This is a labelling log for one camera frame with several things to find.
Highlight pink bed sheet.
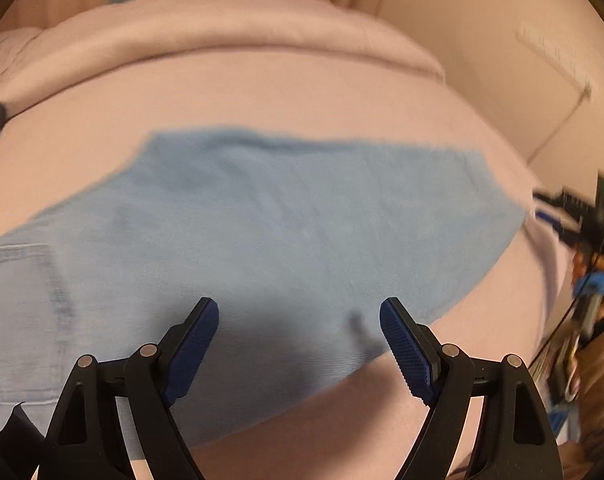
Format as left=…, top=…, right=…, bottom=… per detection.
left=0, top=45, right=578, bottom=480

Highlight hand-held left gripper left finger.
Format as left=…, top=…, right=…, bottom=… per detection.
left=37, top=297, right=219, bottom=480

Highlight light blue pants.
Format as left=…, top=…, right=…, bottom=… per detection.
left=0, top=127, right=528, bottom=448

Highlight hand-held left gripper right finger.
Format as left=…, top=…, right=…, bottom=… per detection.
left=379, top=297, right=565, bottom=480

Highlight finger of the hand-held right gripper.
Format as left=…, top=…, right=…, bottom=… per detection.
left=532, top=187, right=583, bottom=213
left=533, top=210, right=580, bottom=246

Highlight pink duvet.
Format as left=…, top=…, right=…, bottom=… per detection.
left=0, top=0, right=447, bottom=128

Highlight black cable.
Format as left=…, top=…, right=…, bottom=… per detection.
left=529, top=240, right=604, bottom=368

